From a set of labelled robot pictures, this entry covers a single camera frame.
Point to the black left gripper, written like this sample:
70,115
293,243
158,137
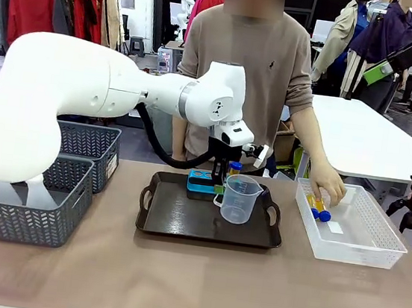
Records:
225,152

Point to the blue-capped yellow test tube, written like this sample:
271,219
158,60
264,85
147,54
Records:
313,206
324,212
235,169

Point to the clear plastic measuring cup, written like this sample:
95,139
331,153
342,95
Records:
240,199

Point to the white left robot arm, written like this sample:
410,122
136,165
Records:
49,86

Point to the person's left forearm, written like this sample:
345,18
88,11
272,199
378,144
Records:
307,136

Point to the person's right forearm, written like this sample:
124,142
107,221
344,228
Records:
179,135

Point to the person's right hand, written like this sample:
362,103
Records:
178,157

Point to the person's left hand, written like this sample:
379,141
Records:
328,184

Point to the blue test tube rack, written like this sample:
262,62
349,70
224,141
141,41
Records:
198,183

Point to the mannequin in purple shirt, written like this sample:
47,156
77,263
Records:
386,37

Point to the mannequin in beige coat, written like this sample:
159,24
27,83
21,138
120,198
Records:
336,38

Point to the dark brown plastic tray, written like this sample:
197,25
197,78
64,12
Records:
176,214

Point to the white background table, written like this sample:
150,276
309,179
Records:
362,139

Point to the brown cardboard box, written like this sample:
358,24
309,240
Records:
284,141

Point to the person in beige sweater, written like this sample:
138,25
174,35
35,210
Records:
269,94

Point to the small grey woven basket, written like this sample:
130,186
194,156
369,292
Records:
90,147

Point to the white perforated plastic basket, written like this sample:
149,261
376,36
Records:
359,251

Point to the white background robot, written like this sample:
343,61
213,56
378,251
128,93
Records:
186,5

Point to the beige hanging garment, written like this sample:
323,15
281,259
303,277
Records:
113,18

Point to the red hanging dress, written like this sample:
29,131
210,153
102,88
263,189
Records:
91,16

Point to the large grey woven basket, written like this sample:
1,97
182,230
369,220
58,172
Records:
13,226

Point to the dark grey hanging jacket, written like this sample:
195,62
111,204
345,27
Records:
63,12

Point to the red hanging jacket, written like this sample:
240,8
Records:
30,5

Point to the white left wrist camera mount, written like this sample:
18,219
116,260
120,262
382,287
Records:
260,155

